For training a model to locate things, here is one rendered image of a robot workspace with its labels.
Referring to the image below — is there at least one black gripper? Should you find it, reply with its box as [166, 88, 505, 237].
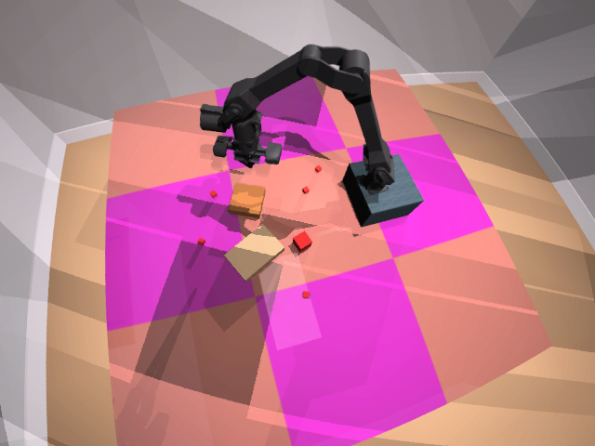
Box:
[213, 128, 282, 168]

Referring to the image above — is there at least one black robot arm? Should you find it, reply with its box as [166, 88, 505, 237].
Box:
[200, 44, 395, 195]

